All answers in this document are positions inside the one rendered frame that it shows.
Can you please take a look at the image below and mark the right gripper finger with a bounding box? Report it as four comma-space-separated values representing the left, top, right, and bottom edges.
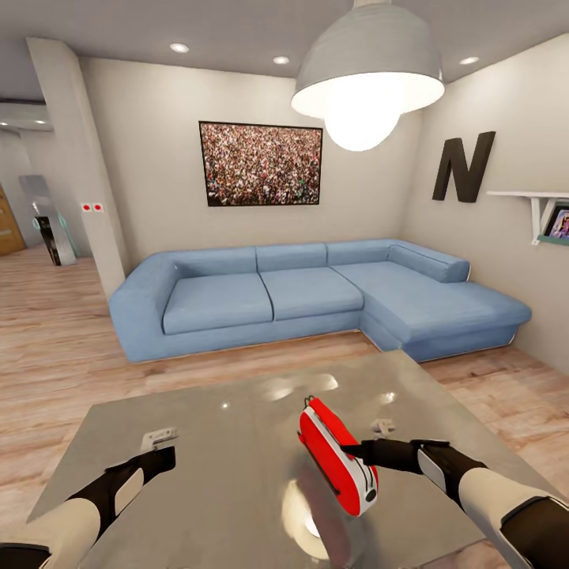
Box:
341, 444, 362, 458

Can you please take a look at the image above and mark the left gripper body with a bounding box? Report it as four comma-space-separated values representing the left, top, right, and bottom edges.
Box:
138, 447, 176, 480

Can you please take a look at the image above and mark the radio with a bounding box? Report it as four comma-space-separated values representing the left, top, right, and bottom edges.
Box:
298, 398, 378, 516

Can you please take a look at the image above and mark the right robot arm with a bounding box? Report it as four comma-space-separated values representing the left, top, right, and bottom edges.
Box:
341, 419, 569, 569

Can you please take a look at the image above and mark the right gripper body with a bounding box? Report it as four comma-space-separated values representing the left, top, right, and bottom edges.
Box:
358, 439, 401, 470

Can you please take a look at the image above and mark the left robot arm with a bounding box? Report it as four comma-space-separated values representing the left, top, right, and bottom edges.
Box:
0, 428, 179, 569

